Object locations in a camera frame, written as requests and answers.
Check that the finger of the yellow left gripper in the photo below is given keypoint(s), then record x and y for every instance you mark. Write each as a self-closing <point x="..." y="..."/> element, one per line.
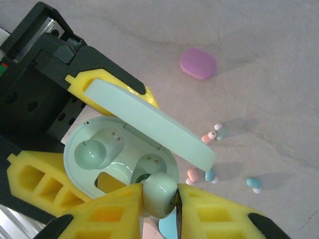
<point x="82" y="77"/>
<point x="15" y="164"/>

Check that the purple earbud charging case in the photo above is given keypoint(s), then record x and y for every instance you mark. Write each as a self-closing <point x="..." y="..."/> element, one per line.
<point x="198" y="63"/>

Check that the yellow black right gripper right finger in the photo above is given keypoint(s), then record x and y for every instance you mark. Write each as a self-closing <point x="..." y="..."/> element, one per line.
<point x="214" y="219"/>

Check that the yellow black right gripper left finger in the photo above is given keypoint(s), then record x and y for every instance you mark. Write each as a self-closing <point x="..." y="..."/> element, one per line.
<point x="104" y="216"/>

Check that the blue earbud charging case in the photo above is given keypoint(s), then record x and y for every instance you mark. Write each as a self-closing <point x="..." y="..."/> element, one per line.
<point x="168" y="227"/>

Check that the green earbud charging case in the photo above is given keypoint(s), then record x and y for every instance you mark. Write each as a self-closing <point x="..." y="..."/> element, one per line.
<point x="149" y="124"/>

